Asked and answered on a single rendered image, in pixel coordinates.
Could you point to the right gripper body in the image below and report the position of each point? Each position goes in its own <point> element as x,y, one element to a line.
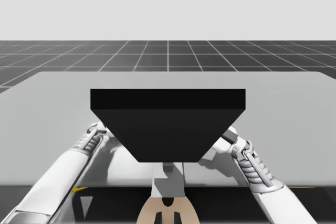
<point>223,142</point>

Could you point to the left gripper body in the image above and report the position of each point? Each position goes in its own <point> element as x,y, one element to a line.
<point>101,127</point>

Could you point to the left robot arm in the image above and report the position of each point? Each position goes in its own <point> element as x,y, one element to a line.
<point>60,171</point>

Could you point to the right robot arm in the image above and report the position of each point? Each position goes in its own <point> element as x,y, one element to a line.
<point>265,182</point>

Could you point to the black screen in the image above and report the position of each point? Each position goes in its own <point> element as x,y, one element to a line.
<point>168,127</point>

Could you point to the tan robot part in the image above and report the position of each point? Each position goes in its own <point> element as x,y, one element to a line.
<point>168,212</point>

